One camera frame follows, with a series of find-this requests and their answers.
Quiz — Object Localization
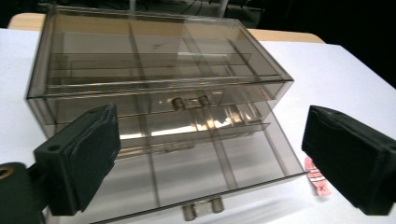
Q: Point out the smoky transparent drawer box housing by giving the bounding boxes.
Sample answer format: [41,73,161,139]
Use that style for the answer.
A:
[26,5,295,158]

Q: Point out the dark curtain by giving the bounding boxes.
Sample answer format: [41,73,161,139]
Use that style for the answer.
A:
[258,0,396,90]

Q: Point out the shallow transparent drawer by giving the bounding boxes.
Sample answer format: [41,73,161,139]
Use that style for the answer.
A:
[46,50,283,127]

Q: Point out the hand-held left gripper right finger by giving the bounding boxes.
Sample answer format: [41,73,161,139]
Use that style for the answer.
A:
[301,105,396,217]

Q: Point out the white table mat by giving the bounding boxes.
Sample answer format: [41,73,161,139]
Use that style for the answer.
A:
[0,27,396,224]

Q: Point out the deep transparent drawer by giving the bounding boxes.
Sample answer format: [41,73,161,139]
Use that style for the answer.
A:
[46,119,306,224]

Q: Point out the wooden table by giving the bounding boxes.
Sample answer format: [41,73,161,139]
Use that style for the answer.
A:
[7,12,325,45]

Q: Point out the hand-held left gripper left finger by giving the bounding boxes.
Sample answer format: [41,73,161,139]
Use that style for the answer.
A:
[33,104,121,217]

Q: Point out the small pink striped packet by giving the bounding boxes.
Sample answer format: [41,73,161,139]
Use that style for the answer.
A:
[304,156,332,197]

